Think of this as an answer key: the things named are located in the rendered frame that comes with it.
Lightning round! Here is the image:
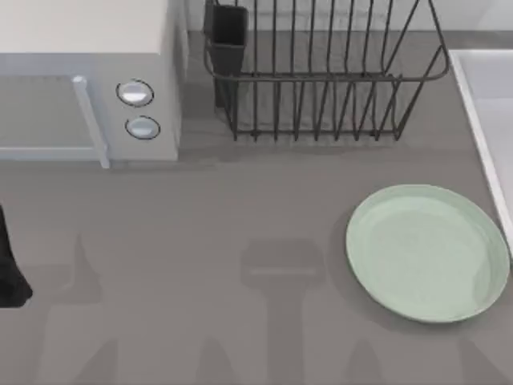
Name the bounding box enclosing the black cutlery holder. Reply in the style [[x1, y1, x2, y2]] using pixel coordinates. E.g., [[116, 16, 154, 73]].
[[203, 0, 250, 109]]

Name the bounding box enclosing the microwave door handle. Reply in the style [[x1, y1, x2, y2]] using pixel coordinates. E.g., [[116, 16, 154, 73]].
[[71, 75, 111, 169]]

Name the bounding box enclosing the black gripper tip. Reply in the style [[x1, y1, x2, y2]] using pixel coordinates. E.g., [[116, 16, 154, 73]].
[[0, 205, 34, 309]]

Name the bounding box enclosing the pale microwave oven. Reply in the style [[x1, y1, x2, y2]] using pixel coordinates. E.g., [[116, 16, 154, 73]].
[[0, 0, 189, 169]]

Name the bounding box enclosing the pale green plate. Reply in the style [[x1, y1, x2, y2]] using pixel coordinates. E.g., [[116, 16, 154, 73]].
[[345, 184, 511, 324]]

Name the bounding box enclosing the large microwave knob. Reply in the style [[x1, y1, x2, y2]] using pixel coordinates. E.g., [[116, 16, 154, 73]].
[[115, 79, 156, 108]]

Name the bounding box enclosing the dark wire dish rack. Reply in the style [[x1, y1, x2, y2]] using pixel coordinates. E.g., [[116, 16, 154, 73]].
[[203, 0, 450, 143]]

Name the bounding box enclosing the small microwave knob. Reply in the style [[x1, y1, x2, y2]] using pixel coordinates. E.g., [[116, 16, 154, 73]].
[[124, 115, 162, 141]]

